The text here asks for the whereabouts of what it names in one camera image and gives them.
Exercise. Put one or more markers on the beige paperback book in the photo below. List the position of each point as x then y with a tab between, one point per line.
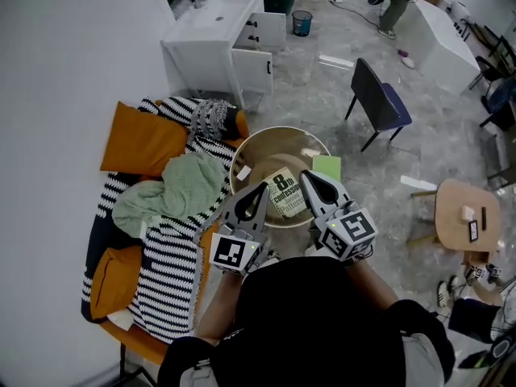
284	194

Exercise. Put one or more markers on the round beige basket table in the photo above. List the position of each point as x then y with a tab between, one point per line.
278	147

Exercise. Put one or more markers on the small white pillow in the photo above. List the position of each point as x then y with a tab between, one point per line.
121	320

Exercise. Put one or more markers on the black framed card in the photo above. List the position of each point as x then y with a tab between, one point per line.
473	230

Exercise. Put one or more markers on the person's right forearm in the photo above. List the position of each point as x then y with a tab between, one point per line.
371	288

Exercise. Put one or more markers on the teal mesh waste bin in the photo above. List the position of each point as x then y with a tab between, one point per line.
302	22

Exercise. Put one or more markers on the orange sofa with striped cover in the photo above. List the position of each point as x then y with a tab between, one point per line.
169	280

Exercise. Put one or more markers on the small white label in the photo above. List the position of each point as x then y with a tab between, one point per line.
244	173

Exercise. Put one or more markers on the black remote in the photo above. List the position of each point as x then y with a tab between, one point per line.
484	218

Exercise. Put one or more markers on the plain orange cushion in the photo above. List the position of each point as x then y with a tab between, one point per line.
141	143

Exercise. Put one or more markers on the person's white trousers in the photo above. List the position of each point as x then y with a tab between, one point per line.
271	263

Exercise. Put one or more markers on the pale green knitted throw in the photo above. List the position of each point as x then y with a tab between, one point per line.
189	184

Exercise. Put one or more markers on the black equipment pile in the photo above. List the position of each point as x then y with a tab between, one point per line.
504	349

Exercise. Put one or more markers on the white counter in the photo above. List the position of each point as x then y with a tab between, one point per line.
439	42

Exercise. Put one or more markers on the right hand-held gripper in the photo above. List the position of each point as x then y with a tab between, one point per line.
346	232

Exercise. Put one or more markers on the green notebook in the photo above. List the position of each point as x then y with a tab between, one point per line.
328	167

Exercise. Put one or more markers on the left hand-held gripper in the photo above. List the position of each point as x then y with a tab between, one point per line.
227	252

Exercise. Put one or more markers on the person's black shirt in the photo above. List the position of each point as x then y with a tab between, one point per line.
314	329

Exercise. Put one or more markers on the person's left forearm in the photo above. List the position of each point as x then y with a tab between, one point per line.
219	309

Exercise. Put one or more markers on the white sink cabinet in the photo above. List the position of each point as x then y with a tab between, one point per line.
209	26

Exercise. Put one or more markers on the orange cushion with dark piping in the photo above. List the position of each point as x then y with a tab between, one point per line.
115	280

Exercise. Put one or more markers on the small white box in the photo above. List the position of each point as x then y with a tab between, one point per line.
468	213

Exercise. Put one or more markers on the light wooden side table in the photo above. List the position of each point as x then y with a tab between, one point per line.
451	216

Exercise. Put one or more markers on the black chair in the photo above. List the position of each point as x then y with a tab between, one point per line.
371	91

